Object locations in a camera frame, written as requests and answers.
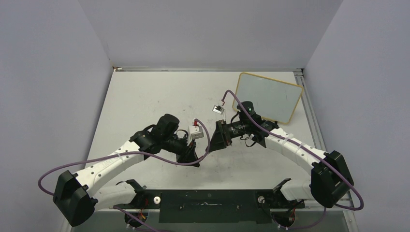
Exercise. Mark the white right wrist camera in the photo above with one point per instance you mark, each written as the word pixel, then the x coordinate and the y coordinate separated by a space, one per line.
pixel 218 109

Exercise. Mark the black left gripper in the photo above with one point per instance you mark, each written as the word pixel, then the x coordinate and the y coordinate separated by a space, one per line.
pixel 187 154

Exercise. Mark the aluminium back rail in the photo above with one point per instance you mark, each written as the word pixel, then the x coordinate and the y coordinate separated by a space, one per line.
pixel 226 69

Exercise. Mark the aluminium rail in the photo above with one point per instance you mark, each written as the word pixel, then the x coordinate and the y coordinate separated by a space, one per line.
pixel 226 69
pixel 310 113

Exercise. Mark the aluminium right side rail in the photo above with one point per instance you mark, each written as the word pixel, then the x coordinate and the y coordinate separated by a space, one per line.
pixel 310 113

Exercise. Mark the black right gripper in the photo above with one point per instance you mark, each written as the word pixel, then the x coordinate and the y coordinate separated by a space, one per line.
pixel 220 139

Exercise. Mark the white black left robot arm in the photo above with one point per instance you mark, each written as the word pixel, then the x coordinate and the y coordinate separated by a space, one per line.
pixel 78 195

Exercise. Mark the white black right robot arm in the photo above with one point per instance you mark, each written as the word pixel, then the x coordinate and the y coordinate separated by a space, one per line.
pixel 330 178

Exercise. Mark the yellow-framed whiteboard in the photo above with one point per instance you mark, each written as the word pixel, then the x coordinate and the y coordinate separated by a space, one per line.
pixel 273 99

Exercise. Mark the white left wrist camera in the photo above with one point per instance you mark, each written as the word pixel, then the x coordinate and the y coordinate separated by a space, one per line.
pixel 195 131

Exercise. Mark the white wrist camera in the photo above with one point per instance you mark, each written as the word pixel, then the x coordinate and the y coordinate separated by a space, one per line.
pixel 218 109
pixel 195 131

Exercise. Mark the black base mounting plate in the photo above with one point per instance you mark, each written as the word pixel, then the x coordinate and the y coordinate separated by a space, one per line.
pixel 214 206

